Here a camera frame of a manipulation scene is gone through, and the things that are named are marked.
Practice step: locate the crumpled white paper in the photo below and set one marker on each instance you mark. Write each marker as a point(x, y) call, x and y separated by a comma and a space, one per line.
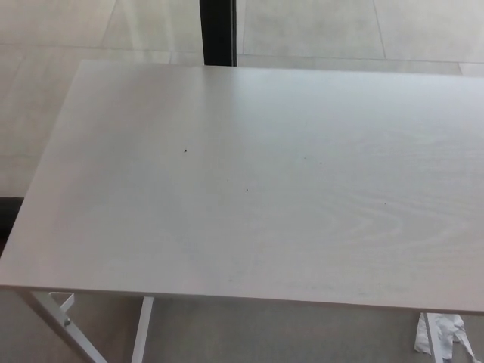
point(452, 332)

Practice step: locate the black vertical post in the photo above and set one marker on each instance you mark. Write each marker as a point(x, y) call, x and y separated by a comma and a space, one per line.
point(218, 32)

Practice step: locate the black object at floor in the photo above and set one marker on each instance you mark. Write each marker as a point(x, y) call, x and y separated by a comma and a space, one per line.
point(8, 227)

